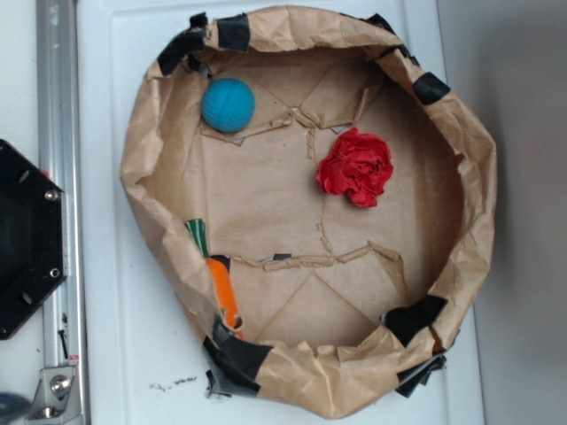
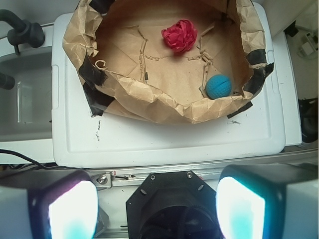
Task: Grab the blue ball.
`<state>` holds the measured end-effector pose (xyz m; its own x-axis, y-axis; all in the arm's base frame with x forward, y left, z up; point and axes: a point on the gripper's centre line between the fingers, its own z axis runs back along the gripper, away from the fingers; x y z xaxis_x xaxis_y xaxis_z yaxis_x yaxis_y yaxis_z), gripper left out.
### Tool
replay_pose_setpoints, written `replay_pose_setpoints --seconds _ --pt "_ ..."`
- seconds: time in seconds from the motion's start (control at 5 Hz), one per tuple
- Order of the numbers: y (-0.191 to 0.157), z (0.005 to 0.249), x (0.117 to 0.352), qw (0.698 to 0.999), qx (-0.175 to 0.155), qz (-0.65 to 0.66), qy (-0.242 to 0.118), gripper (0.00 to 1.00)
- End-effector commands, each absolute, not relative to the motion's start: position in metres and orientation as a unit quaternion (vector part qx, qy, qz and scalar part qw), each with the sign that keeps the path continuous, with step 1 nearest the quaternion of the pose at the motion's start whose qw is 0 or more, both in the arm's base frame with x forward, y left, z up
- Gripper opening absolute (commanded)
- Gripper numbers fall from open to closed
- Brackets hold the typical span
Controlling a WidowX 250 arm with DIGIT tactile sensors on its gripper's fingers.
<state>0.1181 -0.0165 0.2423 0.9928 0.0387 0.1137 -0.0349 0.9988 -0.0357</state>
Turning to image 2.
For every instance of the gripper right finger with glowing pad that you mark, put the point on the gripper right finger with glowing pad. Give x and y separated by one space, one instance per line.
269 201

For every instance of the blue dimpled ball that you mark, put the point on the blue dimpled ball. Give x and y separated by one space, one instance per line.
218 86

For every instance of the crumpled red paper ball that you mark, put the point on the crumpled red paper ball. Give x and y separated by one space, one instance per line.
181 36

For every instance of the white plastic bin lid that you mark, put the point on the white plastic bin lid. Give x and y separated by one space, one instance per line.
86 141

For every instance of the brown paper bag container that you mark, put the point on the brown paper bag container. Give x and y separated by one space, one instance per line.
125 67

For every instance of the white power adapter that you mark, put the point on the white power adapter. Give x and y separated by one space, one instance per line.
309 46

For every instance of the black octagonal mount plate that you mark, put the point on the black octagonal mount plate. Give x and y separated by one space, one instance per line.
174 205

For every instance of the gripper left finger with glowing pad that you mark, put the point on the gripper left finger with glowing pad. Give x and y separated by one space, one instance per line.
47 204

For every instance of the white sink basin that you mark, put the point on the white sink basin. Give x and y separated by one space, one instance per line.
25 110

